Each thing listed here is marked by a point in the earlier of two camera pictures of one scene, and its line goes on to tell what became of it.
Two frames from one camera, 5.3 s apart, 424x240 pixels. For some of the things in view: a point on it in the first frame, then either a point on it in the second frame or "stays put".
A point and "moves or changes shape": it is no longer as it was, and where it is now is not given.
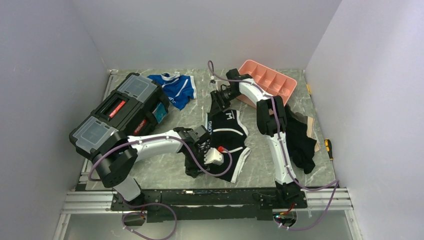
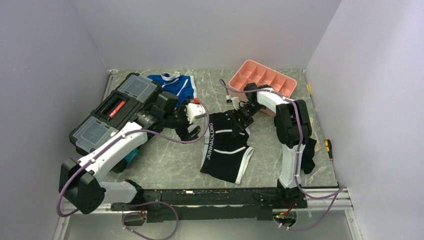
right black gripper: x=218 y=104 -> x=238 y=127
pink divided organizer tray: x=272 y=82 stays put
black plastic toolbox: x=137 y=104 stays put
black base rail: x=251 y=204 stays put
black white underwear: x=224 y=155 moves or changes shape
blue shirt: x=179 y=90 stays put
